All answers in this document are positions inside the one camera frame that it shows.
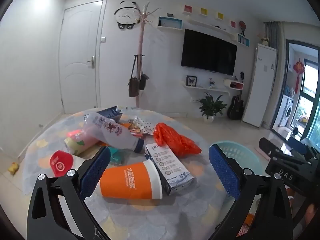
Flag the black framed glass door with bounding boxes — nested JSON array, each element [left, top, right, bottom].
[[272, 39, 320, 142]]

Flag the small black hanging bag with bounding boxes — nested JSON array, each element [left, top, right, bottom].
[[139, 54, 150, 91]]

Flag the long blue box shelf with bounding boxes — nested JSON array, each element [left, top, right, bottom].
[[158, 16, 184, 30]]

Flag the white printed plastic bottle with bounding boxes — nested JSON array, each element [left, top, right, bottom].
[[82, 112, 145, 153]]

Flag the small blue box shelf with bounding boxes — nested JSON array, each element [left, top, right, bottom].
[[237, 33, 251, 47]]

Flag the teal plastic basket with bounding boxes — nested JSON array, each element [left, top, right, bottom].
[[215, 141, 263, 177]]

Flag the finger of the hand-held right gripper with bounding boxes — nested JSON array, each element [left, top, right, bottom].
[[287, 136, 310, 156], [259, 137, 287, 160]]

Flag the orange plastic bag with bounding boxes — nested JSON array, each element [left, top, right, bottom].
[[153, 123, 202, 158]]

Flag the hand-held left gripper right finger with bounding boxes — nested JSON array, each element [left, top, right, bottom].
[[208, 144, 295, 240]]

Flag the white curved low shelf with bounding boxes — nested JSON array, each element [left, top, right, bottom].
[[182, 81, 244, 98]]

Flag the grey curtain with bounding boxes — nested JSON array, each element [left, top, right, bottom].
[[264, 21, 285, 49]]

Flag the teal plastic piece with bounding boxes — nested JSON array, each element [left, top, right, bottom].
[[107, 147, 123, 166]]

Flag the yellow floor toy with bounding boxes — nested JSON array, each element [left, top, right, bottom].
[[8, 162, 20, 175]]

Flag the long white wall shelf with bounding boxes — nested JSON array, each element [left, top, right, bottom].
[[184, 17, 240, 40]]

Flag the framed butterfly picture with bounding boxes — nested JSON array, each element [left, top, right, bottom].
[[185, 75, 198, 87]]

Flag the blue and white milk carton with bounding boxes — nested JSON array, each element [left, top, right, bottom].
[[96, 105, 123, 123]]

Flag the white and pink box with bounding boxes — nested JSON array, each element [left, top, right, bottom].
[[223, 79, 244, 91]]

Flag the pink coat rack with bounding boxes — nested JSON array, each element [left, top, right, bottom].
[[134, 1, 161, 108]]

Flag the panda wall clock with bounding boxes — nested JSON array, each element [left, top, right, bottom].
[[114, 1, 141, 31]]

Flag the black guitar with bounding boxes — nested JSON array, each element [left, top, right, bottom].
[[227, 90, 245, 120]]

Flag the brown hanging bag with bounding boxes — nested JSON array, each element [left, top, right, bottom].
[[128, 54, 140, 98]]

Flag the white door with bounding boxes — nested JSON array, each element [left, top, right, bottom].
[[59, 1, 104, 115]]

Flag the red round lid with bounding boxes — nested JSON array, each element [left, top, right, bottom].
[[49, 150, 75, 177]]

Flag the black wall television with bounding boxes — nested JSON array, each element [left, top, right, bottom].
[[181, 28, 238, 76]]

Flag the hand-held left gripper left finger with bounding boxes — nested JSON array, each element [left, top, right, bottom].
[[26, 146, 113, 240]]

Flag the person's right hand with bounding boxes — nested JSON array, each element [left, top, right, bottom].
[[286, 187, 319, 232]]

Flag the red knot decoration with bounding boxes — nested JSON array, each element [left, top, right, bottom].
[[293, 58, 304, 93]]

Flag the white and blue carton box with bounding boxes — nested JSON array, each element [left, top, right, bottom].
[[145, 142, 197, 196]]

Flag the green potted plant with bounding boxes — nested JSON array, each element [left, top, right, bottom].
[[196, 92, 227, 123]]

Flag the dotted white wrapper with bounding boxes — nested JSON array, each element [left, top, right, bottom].
[[130, 116, 157, 136]]

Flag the orange and white paper cup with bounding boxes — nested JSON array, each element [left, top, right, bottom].
[[100, 159, 167, 200]]

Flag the white washing machine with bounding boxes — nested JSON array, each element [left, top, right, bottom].
[[278, 97, 296, 128]]

